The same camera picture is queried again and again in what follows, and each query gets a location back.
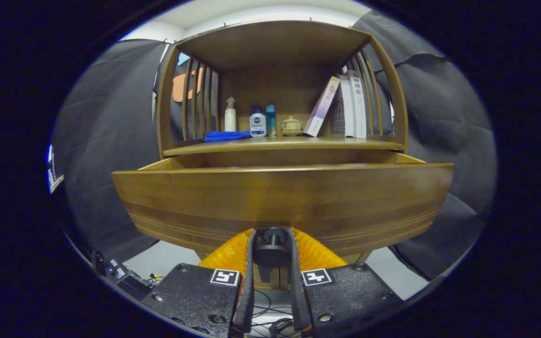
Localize wooden cabinet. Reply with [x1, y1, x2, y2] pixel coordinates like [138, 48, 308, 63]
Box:
[155, 20, 410, 289]

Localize black electronic box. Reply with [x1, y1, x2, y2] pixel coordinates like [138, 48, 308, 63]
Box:
[92, 250, 151, 301]

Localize white pump bottle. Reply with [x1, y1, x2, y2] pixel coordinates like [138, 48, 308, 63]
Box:
[224, 97, 237, 132]

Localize beige lidded teacup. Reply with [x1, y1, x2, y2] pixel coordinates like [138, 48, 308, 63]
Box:
[280, 115, 304, 137]

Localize wooden countertop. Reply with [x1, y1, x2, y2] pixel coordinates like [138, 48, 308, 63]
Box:
[163, 135, 405, 157]

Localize purple book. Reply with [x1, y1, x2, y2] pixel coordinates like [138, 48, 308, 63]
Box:
[303, 76, 341, 138]

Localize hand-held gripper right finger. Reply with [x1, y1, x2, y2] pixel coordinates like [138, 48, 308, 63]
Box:
[286, 227, 405, 336]

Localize patterned cover book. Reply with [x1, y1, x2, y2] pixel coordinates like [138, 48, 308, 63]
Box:
[330, 74, 356, 138]

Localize black floor cables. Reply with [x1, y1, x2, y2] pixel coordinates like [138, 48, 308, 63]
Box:
[247, 289, 300, 338]

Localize white lotion bottle blue cap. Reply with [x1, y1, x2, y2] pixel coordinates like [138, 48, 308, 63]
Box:
[249, 106, 267, 138]

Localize blue transparent bottle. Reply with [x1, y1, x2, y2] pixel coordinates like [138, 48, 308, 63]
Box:
[265, 104, 277, 137]

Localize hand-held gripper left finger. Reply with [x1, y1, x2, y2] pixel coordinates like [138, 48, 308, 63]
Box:
[141, 228, 257, 338]

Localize blue folded cloth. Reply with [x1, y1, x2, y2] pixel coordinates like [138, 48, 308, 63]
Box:
[203, 131, 252, 143]

